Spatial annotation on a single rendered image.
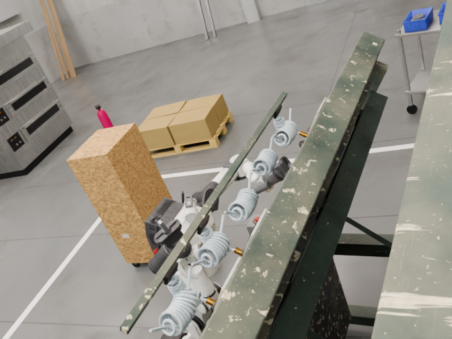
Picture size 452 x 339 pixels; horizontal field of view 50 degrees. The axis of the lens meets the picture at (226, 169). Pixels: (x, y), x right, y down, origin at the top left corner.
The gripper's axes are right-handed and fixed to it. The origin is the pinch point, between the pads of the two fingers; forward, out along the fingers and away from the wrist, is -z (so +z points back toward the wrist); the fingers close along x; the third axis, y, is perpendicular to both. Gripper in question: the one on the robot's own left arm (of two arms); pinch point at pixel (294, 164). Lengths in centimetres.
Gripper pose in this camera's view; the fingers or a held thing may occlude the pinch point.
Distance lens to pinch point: 233.4
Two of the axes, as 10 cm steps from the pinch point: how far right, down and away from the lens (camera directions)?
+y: -4.0, 5.7, -7.1
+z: -6.5, 3.7, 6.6
